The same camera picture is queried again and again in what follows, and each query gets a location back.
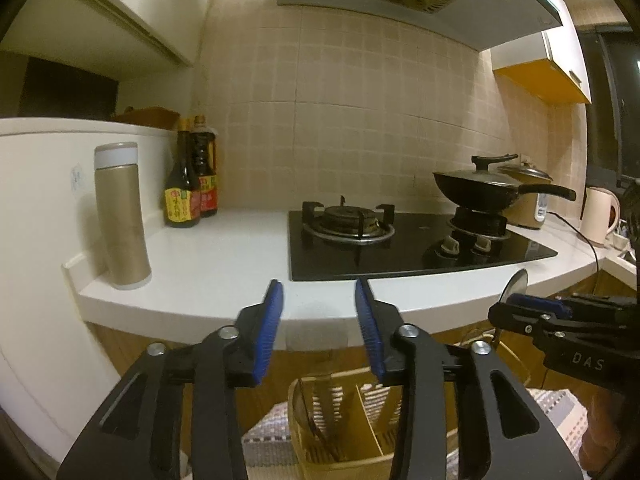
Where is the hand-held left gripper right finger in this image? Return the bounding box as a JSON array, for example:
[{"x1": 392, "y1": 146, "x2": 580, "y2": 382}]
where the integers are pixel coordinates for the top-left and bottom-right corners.
[{"x1": 354, "y1": 279, "x2": 583, "y2": 480}]

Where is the white refrigerator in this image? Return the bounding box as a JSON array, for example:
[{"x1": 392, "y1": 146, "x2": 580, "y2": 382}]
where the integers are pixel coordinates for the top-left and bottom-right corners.
[{"x1": 0, "y1": 117, "x2": 182, "y2": 463}]

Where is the yellow and white wall cabinet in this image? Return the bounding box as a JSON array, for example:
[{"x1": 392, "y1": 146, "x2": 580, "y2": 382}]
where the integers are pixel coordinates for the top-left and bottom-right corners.
[{"x1": 491, "y1": 24, "x2": 594, "y2": 106}]

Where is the metal spoon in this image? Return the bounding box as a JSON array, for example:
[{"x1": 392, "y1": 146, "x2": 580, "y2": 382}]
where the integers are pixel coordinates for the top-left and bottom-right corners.
[{"x1": 492, "y1": 269, "x2": 530, "y2": 356}]

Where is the black glass gas stove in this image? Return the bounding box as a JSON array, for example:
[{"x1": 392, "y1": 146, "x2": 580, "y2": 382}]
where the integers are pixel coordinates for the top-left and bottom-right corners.
[{"x1": 288, "y1": 208, "x2": 559, "y2": 282}]

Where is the round gas burner with grate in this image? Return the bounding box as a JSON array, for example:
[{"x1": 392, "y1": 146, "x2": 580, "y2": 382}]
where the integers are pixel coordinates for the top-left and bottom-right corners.
[{"x1": 301, "y1": 195, "x2": 397, "y2": 246}]

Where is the striped floor mat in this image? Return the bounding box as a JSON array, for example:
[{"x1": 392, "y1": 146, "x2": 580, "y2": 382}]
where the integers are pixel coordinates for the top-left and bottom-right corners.
[{"x1": 241, "y1": 386, "x2": 592, "y2": 480}]

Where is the gas burner under wok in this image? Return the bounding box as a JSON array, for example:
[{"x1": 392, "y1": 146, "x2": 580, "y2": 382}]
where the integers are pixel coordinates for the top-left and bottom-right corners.
[{"x1": 446, "y1": 206, "x2": 512, "y2": 242}]

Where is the person's right forearm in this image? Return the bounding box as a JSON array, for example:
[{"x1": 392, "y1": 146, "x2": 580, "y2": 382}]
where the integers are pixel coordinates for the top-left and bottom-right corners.
[{"x1": 581, "y1": 389, "x2": 628, "y2": 467}]

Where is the white electric kettle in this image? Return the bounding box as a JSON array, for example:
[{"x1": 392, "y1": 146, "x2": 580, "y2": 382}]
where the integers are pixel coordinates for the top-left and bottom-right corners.
[{"x1": 581, "y1": 186, "x2": 622, "y2": 247}]

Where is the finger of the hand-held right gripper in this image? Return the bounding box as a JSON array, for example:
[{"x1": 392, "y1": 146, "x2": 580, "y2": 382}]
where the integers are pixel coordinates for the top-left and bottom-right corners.
[
  {"x1": 488, "y1": 302, "x2": 547, "y2": 337},
  {"x1": 507, "y1": 294, "x2": 573, "y2": 320}
]

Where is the beige slotted utensil holder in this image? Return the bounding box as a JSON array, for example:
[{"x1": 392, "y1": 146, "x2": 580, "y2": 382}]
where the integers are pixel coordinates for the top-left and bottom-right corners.
[{"x1": 287, "y1": 366, "x2": 463, "y2": 480}]

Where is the black power cable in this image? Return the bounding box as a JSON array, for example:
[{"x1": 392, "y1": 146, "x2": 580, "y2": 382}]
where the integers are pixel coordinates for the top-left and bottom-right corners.
[{"x1": 549, "y1": 211, "x2": 603, "y2": 303}]

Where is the red label sauce bottle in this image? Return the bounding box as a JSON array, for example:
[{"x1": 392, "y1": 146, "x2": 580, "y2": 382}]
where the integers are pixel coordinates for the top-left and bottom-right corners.
[{"x1": 190, "y1": 115, "x2": 220, "y2": 219}]

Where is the yellow label soy sauce bottle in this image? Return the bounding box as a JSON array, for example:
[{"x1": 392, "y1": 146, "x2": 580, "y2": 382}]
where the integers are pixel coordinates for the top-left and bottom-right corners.
[{"x1": 164, "y1": 119, "x2": 202, "y2": 229}]

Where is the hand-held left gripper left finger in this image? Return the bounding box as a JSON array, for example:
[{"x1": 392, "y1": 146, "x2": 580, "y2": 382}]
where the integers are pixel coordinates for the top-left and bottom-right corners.
[{"x1": 57, "y1": 280, "x2": 284, "y2": 480}]

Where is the black wok pan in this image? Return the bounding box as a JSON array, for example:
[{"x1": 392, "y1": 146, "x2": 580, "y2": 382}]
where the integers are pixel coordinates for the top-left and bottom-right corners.
[{"x1": 432, "y1": 171, "x2": 577, "y2": 211}]

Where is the brown wooden box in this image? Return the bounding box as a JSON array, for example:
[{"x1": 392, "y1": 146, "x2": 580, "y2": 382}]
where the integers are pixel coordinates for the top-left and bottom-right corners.
[{"x1": 110, "y1": 106, "x2": 181, "y2": 129}]

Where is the beige rice cooker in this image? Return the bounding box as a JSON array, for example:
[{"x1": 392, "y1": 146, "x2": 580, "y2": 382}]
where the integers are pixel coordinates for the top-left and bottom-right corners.
[{"x1": 497, "y1": 155, "x2": 554, "y2": 231}]

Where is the dark wok lid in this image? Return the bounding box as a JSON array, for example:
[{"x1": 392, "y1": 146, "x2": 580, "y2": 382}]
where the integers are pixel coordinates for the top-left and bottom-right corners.
[{"x1": 434, "y1": 154, "x2": 522, "y2": 189}]

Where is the gold thermos flask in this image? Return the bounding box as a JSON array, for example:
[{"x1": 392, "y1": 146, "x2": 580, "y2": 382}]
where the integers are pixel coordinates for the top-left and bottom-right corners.
[{"x1": 94, "y1": 142, "x2": 152, "y2": 290}]

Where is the dark utensil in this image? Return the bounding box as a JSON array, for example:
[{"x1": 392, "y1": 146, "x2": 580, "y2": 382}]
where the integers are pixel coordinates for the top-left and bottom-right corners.
[{"x1": 306, "y1": 407, "x2": 353, "y2": 463}]

